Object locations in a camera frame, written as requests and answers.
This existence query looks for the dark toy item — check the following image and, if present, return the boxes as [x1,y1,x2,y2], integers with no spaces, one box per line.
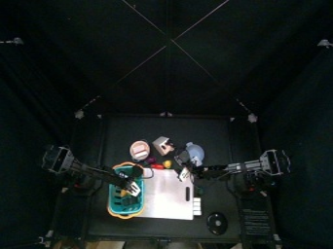
[119,196,138,208]

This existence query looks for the teal basket with orange rim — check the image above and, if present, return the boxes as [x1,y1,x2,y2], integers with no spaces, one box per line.
[107,160,148,220]

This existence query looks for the small white grey box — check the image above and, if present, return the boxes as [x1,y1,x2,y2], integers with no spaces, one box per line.
[152,135,177,157]

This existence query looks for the white cutting board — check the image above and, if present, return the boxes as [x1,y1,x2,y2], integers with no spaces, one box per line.
[140,167,197,222]

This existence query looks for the pink round plate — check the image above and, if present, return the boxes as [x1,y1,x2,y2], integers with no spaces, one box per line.
[129,139,153,162]

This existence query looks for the small white block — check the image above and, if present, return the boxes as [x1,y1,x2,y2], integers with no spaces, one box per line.
[193,196,204,217]

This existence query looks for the black round disc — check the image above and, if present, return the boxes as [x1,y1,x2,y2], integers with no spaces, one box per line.
[206,211,229,236]

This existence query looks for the black label plate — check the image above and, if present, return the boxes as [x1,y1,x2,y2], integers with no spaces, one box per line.
[241,208,271,236]

